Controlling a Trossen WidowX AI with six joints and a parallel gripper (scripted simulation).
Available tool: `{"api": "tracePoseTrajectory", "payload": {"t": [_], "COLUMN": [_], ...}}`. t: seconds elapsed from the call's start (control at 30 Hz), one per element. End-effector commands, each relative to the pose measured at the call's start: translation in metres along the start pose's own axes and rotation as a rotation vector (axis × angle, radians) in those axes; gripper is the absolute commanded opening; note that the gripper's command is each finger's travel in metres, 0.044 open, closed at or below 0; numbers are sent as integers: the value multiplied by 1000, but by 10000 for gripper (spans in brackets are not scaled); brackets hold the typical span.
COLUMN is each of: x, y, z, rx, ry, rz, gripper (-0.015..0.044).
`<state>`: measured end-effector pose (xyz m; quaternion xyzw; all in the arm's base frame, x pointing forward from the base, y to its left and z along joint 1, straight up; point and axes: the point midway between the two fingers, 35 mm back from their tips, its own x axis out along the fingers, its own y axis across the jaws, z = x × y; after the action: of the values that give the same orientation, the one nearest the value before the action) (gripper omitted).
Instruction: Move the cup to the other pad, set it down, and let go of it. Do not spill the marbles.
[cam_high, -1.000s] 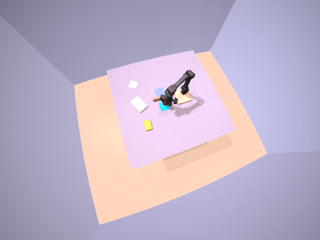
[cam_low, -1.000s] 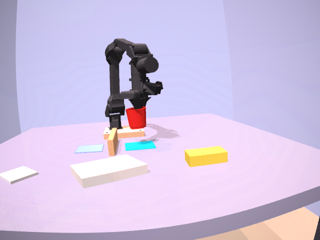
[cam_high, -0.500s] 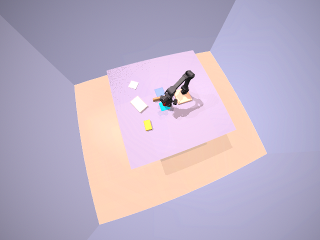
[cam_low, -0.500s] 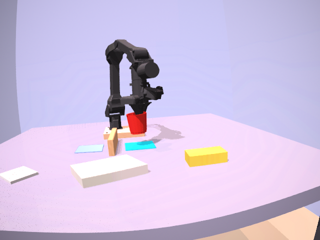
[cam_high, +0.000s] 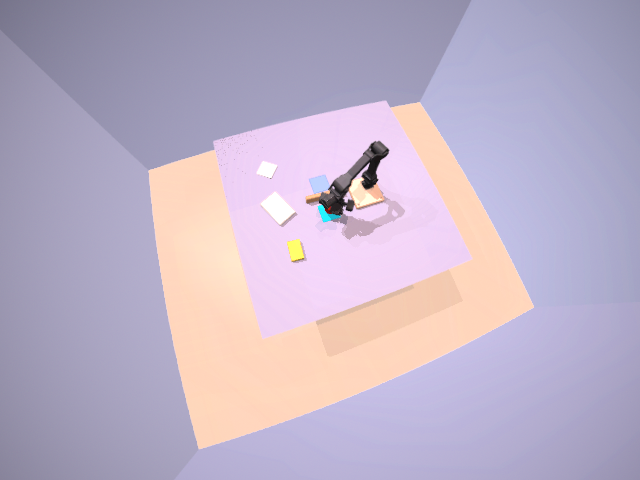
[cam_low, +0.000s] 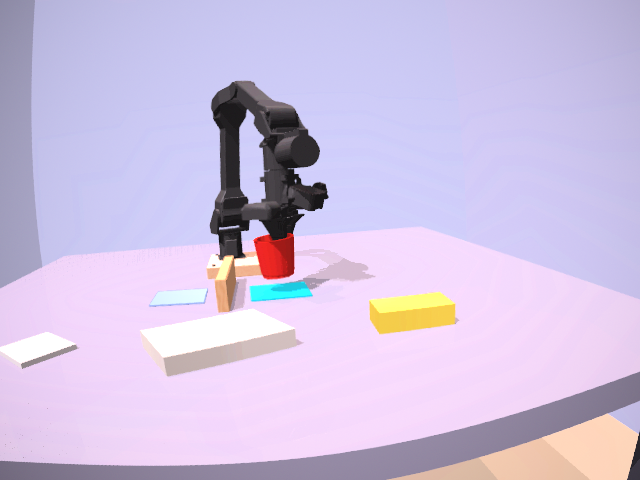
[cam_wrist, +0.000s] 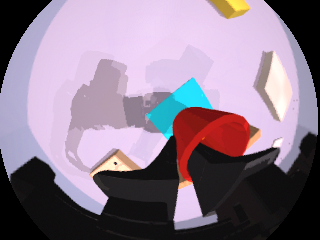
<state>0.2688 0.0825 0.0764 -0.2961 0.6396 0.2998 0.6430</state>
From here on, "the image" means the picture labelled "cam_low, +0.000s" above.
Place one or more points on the white flat block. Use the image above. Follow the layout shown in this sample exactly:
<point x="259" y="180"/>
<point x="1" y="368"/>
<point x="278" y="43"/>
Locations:
<point x="203" y="343"/>

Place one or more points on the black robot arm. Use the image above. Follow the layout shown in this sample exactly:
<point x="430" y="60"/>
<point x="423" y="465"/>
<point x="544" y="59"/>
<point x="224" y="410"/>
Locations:
<point x="286" y="145"/>

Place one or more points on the white flat rectangular pad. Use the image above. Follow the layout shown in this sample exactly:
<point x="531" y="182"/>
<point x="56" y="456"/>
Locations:
<point x="36" y="349"/>

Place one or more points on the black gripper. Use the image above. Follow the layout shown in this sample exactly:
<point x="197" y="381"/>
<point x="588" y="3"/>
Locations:
<point x="278" y="220"/>

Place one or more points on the tan wooden bar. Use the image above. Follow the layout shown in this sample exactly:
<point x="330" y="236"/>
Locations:
<point x="225" y="284"/>

